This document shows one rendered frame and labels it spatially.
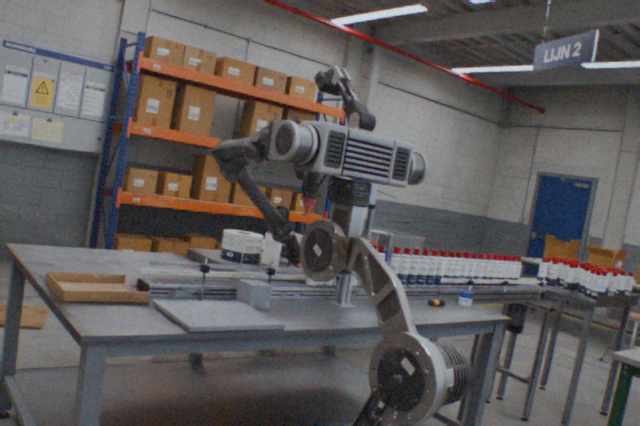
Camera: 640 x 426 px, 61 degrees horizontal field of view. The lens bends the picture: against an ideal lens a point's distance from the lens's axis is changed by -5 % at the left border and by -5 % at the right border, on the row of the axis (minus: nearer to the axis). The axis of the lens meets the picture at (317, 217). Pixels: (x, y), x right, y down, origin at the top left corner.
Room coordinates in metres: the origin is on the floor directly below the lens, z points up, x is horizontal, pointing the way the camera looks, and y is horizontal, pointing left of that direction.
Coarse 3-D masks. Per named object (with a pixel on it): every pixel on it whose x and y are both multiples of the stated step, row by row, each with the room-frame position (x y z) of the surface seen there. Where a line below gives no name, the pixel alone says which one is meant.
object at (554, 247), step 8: (552, 240) 7.27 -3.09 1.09; (560, 240) 7.15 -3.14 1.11; (576, 240) 7.21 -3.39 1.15; (544, 248) 7.41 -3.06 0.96; (552, 248) 7.31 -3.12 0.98; (560, 248) 7.21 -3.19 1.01; (568, 248) 7.14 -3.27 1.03; (576, 248) 7.25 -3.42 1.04; (544, 256) 7.39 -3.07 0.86; (552, 256) 7.29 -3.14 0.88; (560, 256) 7.20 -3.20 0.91; (568, 256) 7.16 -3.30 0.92; (576, 256) 7.27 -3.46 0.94
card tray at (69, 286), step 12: (48, 276) 1.93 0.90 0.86; (60, 276) 1.99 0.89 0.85; (72, 276) 2.01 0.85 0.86; (84, 276) 2.04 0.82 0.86; (96, 276) 2.07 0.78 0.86; (108, 276) 2.10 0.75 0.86; (120, 276) 2.13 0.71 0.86; (60, 288) 1.79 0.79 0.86; (72, 288) 1.93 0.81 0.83; (84, 288) 1.96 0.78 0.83; (96, 288) 1.99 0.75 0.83; (108, 288) 2.02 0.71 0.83; (120, 288) 2.06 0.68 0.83; (72, 300) 1.77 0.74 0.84; (84, 300) 1.80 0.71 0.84; (96, 300) 1.82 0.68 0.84; (108, 300) 1.85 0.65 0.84; (120, 300) 1.88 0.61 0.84; (132, 300) 1.90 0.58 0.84; (144, 300) 1.93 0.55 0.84
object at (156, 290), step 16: (144, 288) 2.04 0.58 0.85; (160, 288) 2.05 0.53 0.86; (176, 288) 2.09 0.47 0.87; (192, 288) 2.13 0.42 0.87; (208, 288) 2.17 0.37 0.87; (224, 288) 2.21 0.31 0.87; (272, 288) 2.36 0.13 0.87; (288, 288) 2.41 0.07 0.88; (304, 288) 2.46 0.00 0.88; (320, 288) 2.52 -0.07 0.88; (352, 288) 2.65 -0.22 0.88; (416, 288) 2.94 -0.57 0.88
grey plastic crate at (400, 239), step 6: (372, 228) 4.96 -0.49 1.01; (378, 228) 5.01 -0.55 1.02; (396, 234) 5.08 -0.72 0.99; (402, 234) 5.03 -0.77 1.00; (408, 234) 4.98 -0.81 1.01; (396, 240) 4.60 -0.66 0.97; (402, 240) 4.65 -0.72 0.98; (408, 240) 4.70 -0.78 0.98; (414, 240) 4.75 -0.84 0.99; (420, 240) 4.80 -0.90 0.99; (396, 246) 4.61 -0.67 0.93; (402, 246) 4.66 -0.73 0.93; (408, 246) 4.71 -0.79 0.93; (414, 246) 4.76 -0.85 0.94; (420, 246) 4.82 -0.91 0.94; (390, 252) 4.57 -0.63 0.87; (402, 252) 4.66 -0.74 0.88; (420, 252) 4.83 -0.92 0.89; (390, 258) 4.58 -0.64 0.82
